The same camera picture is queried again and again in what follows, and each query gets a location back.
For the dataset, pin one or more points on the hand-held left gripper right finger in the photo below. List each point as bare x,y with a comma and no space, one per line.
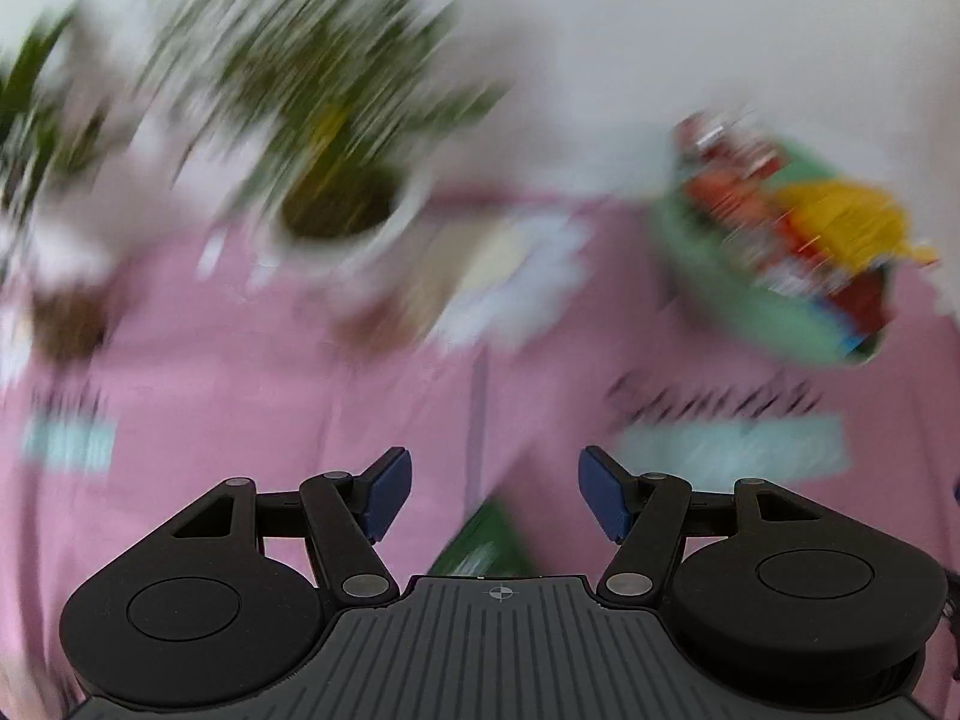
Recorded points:
602,495

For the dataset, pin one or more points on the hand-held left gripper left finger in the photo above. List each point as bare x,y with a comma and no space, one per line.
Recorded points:
390,491

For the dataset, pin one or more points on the green plastic bowl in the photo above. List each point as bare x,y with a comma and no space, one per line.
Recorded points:
720,300

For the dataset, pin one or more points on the red and white snack bag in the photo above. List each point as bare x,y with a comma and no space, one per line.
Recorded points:
855,300

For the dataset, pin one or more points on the bright red packet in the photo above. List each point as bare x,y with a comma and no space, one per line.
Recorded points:
724,154

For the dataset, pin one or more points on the yellow snack bag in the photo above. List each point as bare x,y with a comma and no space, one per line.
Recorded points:
847,225

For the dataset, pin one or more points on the pink printed tablecloth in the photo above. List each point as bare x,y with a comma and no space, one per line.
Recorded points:
225,405

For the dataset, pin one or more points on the potted plant in white cup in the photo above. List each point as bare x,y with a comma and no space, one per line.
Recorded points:
337,217

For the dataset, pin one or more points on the plant in glass vase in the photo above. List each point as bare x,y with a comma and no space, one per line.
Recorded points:
60,315

